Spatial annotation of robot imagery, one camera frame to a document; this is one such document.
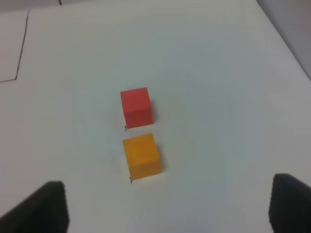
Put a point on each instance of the orange cube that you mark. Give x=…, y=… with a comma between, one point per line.
x=142, y=155

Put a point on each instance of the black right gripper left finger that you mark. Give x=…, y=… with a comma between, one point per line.
x=44, y=211

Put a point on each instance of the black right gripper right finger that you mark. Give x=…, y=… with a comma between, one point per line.
x=290, y=205

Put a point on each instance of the red cube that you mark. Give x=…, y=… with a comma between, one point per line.
x=137, y=107

